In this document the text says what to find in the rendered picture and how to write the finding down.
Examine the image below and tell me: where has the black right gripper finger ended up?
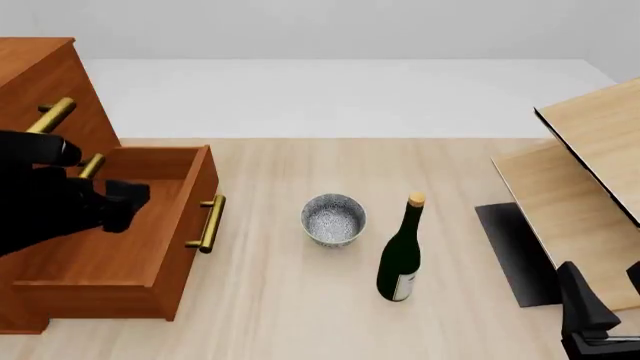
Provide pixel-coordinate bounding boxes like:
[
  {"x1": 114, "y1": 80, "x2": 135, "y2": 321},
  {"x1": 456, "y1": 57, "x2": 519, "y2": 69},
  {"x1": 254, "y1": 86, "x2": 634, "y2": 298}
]
[
  {"x1": 626, "y1": 261, "x2": 640, "y2": 295},
  {"x1": 556, "y1": 260, "x2": 622, "y2": 333}
]

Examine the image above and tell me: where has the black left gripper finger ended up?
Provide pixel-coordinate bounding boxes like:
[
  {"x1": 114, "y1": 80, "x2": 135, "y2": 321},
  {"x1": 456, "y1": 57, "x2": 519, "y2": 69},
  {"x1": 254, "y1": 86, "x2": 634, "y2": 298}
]
[
  {"x1": 104, "y1": 179, "x2": 152, "y2": 212},
  {"x1": 101, "y1": 204, "x2": 135, "y2": 234}
]

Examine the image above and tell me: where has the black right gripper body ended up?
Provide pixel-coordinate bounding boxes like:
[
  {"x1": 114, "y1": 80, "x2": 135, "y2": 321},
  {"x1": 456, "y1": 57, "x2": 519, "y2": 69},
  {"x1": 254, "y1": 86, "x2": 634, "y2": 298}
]
[{"x1": 560, "y1": 324, "x2": 640, "y2": 360}]

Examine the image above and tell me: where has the open wooden drawer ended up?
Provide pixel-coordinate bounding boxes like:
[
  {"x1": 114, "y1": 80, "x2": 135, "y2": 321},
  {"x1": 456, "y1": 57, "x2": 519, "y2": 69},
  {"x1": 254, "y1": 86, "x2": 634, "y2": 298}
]
[{"x1": 10, "y1": 144, "x2": 220, "y2": 323}]

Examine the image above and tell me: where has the wooden cabinet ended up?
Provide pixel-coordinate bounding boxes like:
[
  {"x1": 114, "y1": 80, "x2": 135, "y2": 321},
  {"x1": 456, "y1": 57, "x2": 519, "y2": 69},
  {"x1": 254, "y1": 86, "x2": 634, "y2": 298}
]
[{"x1": 0, "y1": 36, "x2": 122, "y2": 336}]

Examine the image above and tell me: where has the dark green wine bottle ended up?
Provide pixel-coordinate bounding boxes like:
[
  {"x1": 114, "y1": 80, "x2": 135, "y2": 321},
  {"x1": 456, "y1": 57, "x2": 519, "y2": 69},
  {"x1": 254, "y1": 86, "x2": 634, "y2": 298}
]
[{"x1": 375, "y1": 191, "x2": 428, "y2": 303}]

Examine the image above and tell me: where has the pale wooden rack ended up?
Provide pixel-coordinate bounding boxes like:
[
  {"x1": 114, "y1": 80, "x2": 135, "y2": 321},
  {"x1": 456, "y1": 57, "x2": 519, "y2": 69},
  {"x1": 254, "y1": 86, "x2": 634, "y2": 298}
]
[{"x1": 474, "y1": 76, "x2": 640, "y2": 313}]

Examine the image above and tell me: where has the blue patterned bowl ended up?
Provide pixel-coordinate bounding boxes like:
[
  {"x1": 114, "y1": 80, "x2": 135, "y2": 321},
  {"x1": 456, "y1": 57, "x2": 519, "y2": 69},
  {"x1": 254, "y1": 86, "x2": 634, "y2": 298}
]
[{"x1": 300, "y1": 192, "x2": 368, "y2": 250}]

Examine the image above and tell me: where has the brass handle of open drawer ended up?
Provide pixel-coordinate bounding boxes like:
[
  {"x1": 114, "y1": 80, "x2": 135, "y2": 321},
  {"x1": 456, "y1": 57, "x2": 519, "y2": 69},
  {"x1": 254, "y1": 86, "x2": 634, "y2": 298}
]
[{"x1": 184, "y1": 193, "x2": 228, "y2": 255}]

